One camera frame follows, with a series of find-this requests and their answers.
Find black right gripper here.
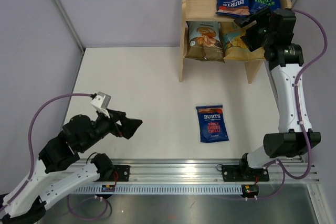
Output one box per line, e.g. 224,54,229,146
234,6,275,52

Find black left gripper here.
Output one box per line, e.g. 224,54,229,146
79,107,143,152

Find large kettle cooked chips bag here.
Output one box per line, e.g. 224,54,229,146
220,22,265,61

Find olive light-blue chips bag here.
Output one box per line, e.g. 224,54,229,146
185,21,224,62

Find blue spicy sweet chilli bag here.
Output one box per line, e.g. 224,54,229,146
196,105,229,143

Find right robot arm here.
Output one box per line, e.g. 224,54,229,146
218,7,321,182

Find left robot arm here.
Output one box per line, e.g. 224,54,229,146
1,110,143,223

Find wooden two-tier shelf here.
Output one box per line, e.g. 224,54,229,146
179,0,292,84

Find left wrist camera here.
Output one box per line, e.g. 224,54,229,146
90,92,111,118

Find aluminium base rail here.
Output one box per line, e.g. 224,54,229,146
39,157,321,196

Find aluminium corner frame post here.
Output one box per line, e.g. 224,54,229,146
51,0,86,55

